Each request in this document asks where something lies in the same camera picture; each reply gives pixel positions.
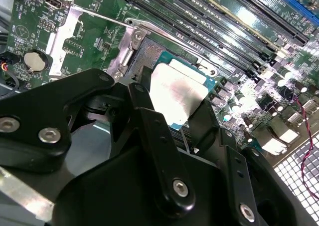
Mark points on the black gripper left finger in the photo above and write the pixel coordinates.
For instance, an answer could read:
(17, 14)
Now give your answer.
(37, 126)

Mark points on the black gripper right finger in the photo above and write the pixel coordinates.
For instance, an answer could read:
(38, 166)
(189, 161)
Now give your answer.
(239, 181)

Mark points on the metal socket cover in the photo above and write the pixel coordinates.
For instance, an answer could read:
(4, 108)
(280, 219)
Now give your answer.
(58, 46)

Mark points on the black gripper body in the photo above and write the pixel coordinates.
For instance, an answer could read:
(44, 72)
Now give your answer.
(112, 198)

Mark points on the silver CPU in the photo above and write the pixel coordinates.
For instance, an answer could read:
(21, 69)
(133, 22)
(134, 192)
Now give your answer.
(174, 86)

